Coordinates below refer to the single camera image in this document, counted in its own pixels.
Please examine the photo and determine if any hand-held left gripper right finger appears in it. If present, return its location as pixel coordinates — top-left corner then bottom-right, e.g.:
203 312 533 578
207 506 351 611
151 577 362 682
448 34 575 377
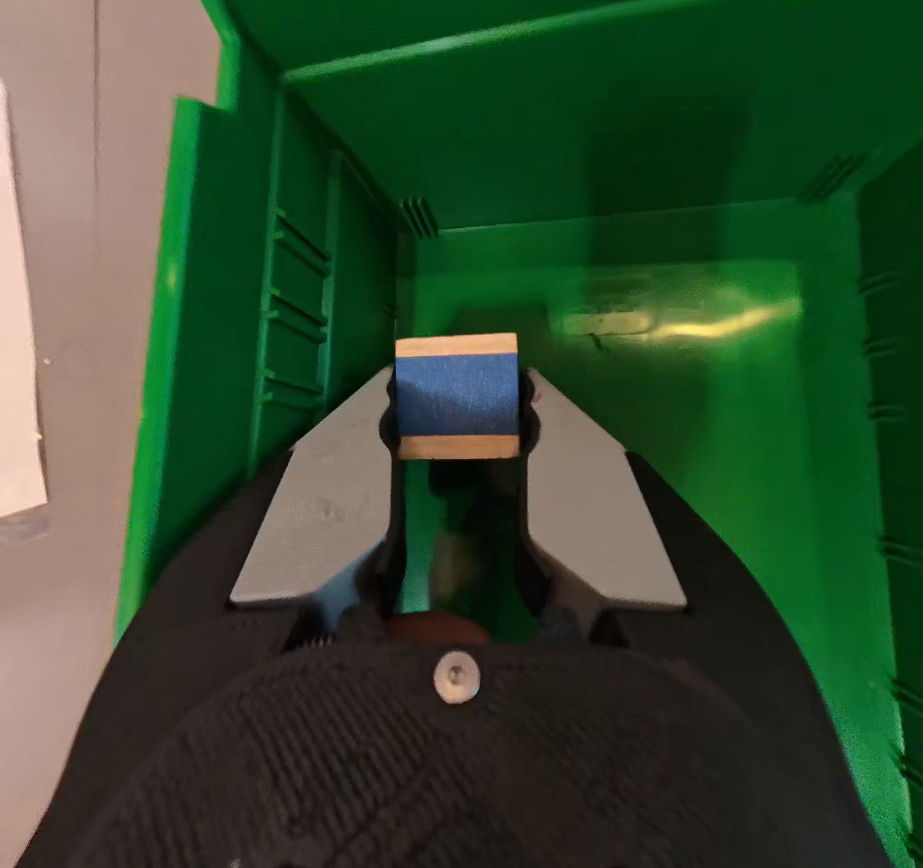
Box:
515 368 687 615

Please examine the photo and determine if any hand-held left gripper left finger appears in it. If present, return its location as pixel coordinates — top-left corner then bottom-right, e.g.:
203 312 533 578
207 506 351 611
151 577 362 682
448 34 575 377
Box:
229 366 406 613

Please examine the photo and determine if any wooden cube blue taped face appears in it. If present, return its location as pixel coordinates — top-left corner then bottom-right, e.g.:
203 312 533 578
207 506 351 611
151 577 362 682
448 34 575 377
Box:
395 333 520 461

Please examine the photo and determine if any green plastic bin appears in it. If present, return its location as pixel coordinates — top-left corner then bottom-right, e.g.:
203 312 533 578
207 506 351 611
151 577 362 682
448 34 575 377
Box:
115 0 923 868

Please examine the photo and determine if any laminated paper sheet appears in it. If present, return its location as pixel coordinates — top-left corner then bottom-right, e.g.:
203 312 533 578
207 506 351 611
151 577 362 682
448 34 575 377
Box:
0 80 49 523

